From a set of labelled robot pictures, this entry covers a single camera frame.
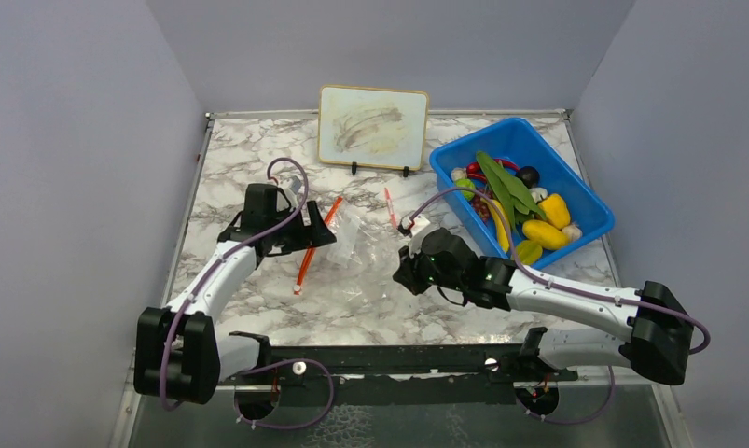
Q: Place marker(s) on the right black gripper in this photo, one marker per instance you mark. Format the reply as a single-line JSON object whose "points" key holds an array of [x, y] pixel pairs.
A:
{"points": [[407, 272]]}

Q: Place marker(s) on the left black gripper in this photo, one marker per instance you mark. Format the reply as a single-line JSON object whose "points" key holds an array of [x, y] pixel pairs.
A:
{"points": [[315, 234]]}

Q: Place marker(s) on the clear orange-zip plastic bag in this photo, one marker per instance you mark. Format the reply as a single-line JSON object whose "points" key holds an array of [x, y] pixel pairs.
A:
{"points": [[358, 266]]}

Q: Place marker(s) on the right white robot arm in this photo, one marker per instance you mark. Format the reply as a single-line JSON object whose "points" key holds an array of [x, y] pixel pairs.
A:
{"points": [[645, 329]]}

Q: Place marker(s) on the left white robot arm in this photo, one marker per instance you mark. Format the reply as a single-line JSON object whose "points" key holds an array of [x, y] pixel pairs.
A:
{"points": [[178, 357]]}

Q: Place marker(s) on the yellow banana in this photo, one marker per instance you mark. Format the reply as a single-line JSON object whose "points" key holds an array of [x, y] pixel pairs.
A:
{"points": [[498, 217]]}

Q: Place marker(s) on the purple grape bunch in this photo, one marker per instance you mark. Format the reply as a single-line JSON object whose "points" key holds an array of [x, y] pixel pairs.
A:
{"points": [[480, 207]]}

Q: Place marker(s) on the green cabbage ball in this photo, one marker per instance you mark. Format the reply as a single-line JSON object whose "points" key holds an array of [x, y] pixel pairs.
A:
{"points": [[467, 188]]}

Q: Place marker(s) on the green starfruit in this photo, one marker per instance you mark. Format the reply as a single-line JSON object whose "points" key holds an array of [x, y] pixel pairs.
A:
{"points": [[529, 252]]}

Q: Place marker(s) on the white garlic bulb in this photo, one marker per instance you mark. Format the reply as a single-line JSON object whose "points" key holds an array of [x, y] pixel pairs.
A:
{"points": [[458, 174]]}

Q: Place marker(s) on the red chili pepper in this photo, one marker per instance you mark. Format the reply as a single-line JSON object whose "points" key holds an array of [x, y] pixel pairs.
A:
{"points": [[474, 172]]}

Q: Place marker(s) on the yellow-framed whiteboard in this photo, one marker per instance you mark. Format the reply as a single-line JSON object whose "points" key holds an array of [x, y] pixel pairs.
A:
{"points": [[372, 127]]}

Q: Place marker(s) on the dark purple mushroom cap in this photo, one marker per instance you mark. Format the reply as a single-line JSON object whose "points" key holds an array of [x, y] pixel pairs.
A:
{"points": [[529, 176]]}

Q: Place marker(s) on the yellow bell pepper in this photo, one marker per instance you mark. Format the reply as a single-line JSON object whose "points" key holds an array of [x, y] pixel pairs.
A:
{"points": [[556, 211]]}

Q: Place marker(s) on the white garlic near mango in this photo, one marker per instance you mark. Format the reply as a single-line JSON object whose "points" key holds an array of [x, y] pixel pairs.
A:
{"points": [[572, 232]]}

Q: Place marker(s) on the blue plastic bin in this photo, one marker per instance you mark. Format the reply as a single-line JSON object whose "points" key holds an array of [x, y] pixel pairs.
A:
{"points": [[518, 141]]}

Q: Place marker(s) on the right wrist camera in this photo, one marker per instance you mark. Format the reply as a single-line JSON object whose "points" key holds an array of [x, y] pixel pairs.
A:
{"points": [[415, 228]]}

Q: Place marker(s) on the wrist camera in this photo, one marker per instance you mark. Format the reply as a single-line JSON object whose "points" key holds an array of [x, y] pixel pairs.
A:
{"points": [[415, 228], [295, 193]]}

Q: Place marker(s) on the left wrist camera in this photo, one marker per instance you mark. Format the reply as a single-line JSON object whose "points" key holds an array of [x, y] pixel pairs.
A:
{"points": [[295, 193]]}

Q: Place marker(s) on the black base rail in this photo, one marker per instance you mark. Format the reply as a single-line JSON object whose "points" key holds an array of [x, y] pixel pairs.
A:
{"points": [[383, 375]]}

